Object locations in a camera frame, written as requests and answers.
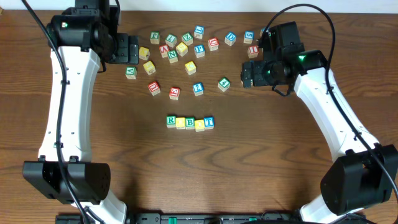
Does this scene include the blue T block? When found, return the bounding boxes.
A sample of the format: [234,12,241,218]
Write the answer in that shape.
[203,116,215,129]

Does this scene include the yellow O block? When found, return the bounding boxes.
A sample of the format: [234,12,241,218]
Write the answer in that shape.
[175,117,185,129]
[195,119,205,132]

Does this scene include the green B block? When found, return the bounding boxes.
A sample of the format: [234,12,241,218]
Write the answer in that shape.
[185,117,195,129]

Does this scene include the green R block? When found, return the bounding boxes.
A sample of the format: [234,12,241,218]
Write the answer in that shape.
[166,115,176,128]

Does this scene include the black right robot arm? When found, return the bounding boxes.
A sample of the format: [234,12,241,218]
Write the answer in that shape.
[241,22,397,223]

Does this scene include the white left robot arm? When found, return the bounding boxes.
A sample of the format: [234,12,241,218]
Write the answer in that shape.
[22,0,139,223]

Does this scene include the yellow K block left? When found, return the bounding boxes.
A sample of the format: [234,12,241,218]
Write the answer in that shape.
[139,47,150,60]

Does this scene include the green V block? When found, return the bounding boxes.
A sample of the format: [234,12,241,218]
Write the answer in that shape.
[125,67,137,80]

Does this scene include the green block far top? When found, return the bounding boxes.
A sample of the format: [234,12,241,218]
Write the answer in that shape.
[150,31,160,45]

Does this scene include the green 4 block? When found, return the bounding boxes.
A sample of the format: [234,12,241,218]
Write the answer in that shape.
[218,77,231,92]

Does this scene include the yellow S block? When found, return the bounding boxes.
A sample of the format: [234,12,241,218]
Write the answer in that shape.
[143,61,156,75]

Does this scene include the red A block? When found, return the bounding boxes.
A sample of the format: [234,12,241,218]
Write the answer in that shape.
[159,44,170,58]

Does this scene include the blue 5 block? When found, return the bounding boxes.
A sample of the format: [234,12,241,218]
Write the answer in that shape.
[243,30,254,44]

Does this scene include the blue D block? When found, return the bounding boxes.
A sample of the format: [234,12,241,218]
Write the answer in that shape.
[224,32,236,46]

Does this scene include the green L block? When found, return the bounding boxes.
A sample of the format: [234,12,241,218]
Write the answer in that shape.
[165,34,177,48]

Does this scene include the green N block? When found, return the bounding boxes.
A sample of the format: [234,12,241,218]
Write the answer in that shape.
[167,50,178,63]

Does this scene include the blue Q block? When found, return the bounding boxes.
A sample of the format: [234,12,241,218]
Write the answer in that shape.
[260,28,265,37]

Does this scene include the red U block lower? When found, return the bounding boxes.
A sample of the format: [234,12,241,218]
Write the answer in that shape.
[148,81,160,96]

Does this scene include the red u block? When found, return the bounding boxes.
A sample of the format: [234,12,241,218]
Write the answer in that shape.
[148,81,160,96]
[208,37,219,51]

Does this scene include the red U block upper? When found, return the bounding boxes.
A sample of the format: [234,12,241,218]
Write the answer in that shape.
[208,37,219,51]

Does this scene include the yellow block near Z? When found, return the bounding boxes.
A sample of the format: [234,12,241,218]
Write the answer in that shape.
[175,42,188,57]

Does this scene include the blue 2 block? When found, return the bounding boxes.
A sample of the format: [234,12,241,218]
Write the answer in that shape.
[193,82,204,96]

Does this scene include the blue P block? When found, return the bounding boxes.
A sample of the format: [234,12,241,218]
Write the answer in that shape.
[194,45,205,58]

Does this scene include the green Z block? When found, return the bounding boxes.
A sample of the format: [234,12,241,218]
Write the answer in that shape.
[182,32,193,45]

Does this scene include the yellow C block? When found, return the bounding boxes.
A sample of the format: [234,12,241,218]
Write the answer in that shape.
[185,61,197,75]

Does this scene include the red E block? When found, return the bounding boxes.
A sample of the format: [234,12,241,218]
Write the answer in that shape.
[169,87,180,100]

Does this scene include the blue block top row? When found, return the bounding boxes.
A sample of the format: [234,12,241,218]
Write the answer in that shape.
[194,26,205,39]

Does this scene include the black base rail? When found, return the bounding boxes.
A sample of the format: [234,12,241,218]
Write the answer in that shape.
[55,212,364,224]

